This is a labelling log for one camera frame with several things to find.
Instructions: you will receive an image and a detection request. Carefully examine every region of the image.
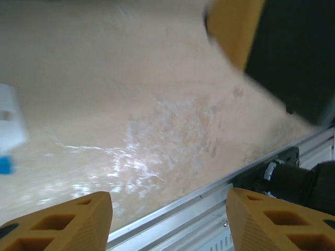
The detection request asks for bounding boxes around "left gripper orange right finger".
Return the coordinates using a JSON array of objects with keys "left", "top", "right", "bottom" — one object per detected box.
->
[{"left": 226, "top": 188, "right": 335, "bottom": 251}]

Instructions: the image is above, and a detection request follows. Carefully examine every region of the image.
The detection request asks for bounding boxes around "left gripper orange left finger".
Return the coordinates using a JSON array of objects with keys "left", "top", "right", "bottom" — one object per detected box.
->
[{"left": 0, "top": 191, "right": 113, "bottom": 251}]

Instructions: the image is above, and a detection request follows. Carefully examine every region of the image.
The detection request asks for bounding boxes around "perforated grey cable tray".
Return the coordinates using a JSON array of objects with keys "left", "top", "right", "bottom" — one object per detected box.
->
[{"left": 208, "top": 232, "right": 235, "bottom": 251}]

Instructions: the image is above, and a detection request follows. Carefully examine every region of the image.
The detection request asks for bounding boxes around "aluminium mounting rail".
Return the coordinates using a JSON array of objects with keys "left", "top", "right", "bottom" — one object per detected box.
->
[{"left": 107, "top": 127, "right": 335, "bottom": 251}]

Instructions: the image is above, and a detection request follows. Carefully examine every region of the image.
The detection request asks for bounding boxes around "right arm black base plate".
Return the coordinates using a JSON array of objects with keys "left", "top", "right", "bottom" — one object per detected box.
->
[{"left": 284, "top": 146, "right": 301, "bottom": 168}]

